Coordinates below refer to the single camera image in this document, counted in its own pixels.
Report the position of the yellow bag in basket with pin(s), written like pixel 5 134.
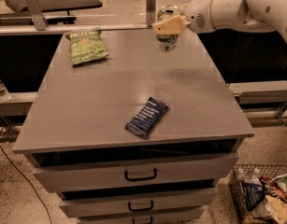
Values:
pixel 273 208

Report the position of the plastic bottle in basket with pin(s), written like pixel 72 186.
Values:
pixel 251 177

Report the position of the blue snack bag in basket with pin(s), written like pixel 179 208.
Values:
pixel 254 194

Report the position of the bottom grey drawer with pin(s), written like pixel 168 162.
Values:
pixel 152 217

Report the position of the metal bracket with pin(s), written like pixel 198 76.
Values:
pixel 150 12
pixel 36 14

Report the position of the wire basket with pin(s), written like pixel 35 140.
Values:
pixel 236 190

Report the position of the grey drawer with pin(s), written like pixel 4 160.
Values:
pixel 122 174
pixel 152 217
pixel 138 203

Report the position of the middle grey drawer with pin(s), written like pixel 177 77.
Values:
pixel 138 203

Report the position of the dark blue snack bar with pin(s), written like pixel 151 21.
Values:
pixel 146 118

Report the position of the green jalapeno chip bag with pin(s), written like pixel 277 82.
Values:
pixel 86 46

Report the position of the dark bench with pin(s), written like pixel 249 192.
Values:
pixel 21 16

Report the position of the top grey drawer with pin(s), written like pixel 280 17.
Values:
pixel 122 174

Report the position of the middle metal bracket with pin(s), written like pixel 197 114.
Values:
pixel 150 12

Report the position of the left metal bracket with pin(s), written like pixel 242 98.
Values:
pixel 36 14

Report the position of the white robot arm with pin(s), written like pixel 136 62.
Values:
pixel 206 16

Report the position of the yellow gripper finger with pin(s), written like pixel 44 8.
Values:
pixel 171 26

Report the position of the clear plastic water bottle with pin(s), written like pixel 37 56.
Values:
pixel 4 94

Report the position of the grey drawer cabinet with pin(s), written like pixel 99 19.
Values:
pixel 79 113

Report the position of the green white 7up can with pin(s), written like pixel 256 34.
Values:
pixel 167 43

